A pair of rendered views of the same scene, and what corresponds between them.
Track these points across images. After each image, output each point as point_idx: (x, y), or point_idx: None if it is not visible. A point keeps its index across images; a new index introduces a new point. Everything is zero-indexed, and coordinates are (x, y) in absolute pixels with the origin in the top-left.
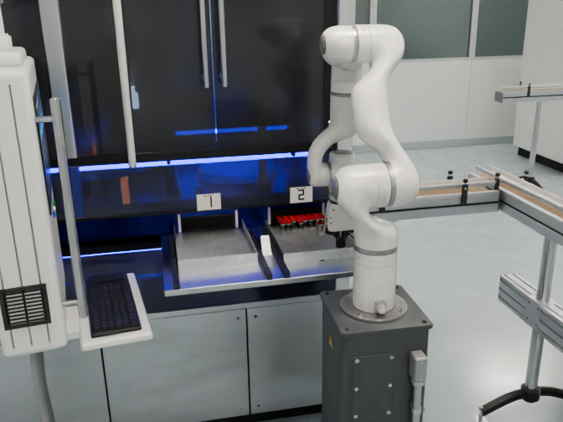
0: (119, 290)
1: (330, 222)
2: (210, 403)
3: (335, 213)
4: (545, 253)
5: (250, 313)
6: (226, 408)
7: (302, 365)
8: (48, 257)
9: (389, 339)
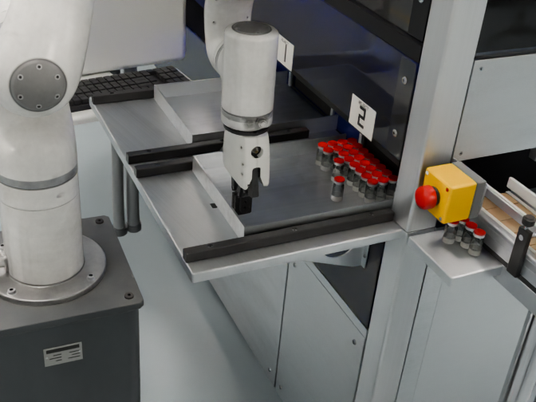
0: (135, 86)
1: (222, 148)
2: (253, 329)
3: (226, 138)
4: None
5: None
6: (261, 352)
7: (319, 392)
8: None
9: None
